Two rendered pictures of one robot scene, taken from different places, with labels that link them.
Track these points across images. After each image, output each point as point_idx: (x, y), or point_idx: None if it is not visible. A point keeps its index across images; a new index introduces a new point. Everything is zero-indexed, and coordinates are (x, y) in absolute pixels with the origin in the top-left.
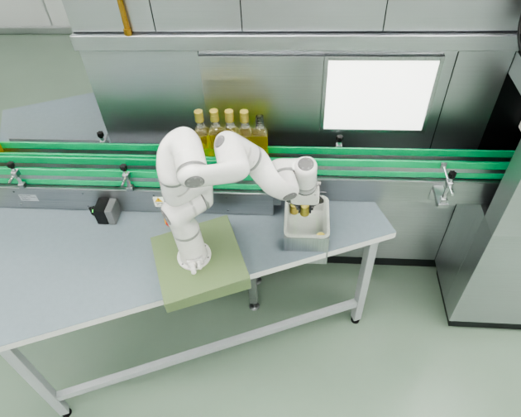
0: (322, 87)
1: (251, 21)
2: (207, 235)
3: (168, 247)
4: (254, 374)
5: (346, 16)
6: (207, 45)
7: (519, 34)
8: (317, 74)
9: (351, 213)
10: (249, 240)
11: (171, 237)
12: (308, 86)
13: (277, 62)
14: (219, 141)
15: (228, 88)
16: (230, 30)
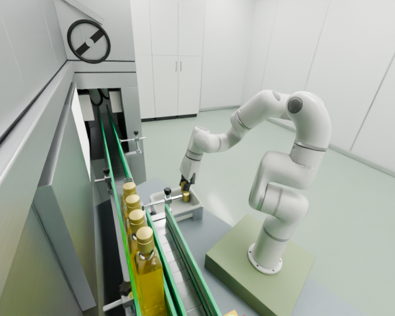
0: (79, 139)
1: (27, 77)
2: (237, 258)
3: (278, 289)
4: None
5: (49, 57)
6: (41, 151)
7: (80, 56)
8: (75, 127)
9: (147, 195)
10: (207, 243)
11: (266, 295)
12: (78, 145)
13: (68, 129)
14: (276, 94)
15: (76, 208)
16: (24, 105)
